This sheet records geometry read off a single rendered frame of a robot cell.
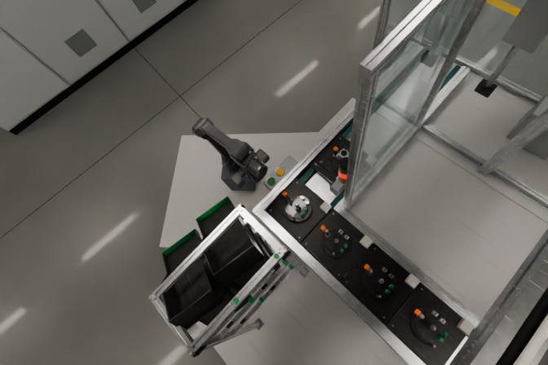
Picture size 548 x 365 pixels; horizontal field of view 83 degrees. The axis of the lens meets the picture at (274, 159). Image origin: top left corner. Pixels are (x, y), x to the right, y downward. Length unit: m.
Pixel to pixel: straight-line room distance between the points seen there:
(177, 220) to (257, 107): 1.57
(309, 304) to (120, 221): 2.02
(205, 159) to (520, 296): 1.71
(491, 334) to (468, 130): 1.64
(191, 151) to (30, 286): 2.09
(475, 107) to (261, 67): 2.05
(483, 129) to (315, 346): 1.42
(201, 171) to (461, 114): 1.53
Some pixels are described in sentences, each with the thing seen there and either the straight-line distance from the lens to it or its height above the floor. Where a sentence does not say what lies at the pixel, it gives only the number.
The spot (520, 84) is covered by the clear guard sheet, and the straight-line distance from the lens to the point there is 2.20.
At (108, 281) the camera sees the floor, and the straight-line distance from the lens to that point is 3.09.
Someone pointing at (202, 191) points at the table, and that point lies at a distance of 1.87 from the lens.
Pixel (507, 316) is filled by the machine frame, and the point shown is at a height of 2.09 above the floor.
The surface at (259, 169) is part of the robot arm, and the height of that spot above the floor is 1.44.
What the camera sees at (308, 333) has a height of 0.86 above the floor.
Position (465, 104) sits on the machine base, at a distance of 2.09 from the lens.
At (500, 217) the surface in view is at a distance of 1.88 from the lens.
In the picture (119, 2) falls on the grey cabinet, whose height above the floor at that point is 0.53.
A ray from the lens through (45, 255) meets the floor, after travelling 3.55.
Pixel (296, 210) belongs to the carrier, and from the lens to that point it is 1.57.
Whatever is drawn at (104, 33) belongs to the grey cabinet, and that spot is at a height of 0.36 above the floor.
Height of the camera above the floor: 2.51
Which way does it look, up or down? 64 degrees down
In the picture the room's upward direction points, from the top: 22 degrees counter-clockwise
